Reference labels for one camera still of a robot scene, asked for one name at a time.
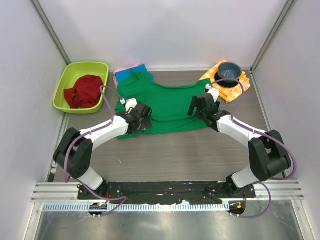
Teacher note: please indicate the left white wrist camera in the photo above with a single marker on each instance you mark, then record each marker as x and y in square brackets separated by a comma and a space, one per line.
[129, 104]

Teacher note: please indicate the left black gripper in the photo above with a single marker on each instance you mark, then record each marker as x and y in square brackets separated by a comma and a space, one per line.
[145, 124]

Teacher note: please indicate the pink t shirt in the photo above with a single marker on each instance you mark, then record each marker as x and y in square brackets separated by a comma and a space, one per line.
[121, 70]

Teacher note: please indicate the black saucer plate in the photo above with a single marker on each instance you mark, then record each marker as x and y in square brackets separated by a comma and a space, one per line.
[225, 83]

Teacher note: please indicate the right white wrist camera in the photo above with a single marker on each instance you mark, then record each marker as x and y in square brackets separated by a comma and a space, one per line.
[213, 91]

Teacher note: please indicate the red t shirt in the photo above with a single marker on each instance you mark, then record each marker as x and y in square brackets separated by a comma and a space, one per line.
[85, 93]

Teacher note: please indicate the orange checkered cloth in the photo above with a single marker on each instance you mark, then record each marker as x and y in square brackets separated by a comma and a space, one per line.
[227, 94]

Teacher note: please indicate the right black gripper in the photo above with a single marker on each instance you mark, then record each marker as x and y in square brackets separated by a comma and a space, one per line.
[195, 103]

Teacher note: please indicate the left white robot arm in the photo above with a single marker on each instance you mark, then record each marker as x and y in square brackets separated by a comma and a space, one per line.
[75, 149]

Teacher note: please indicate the lime green plastic basin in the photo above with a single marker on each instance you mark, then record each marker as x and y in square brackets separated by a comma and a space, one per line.
[69, 78]

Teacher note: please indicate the blue t shirt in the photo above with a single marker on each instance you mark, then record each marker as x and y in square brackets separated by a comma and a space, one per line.
[122, 75]

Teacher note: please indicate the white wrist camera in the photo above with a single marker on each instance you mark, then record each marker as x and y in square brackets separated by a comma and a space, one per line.
[213, 91]
[129, 104]

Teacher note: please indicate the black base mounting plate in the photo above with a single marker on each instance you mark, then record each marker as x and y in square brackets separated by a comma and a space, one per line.
[174, 192]

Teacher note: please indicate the green t shirt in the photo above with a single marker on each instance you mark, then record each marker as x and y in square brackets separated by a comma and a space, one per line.
[169, 104]

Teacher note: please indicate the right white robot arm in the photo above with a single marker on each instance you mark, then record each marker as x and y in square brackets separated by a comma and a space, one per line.
[267, 154]

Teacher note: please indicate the dark blue ceramic bowl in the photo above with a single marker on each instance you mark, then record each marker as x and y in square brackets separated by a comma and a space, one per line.
[228, 66]

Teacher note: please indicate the perforated metal rail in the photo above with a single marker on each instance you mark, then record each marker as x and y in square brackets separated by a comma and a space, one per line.
[91, 207]

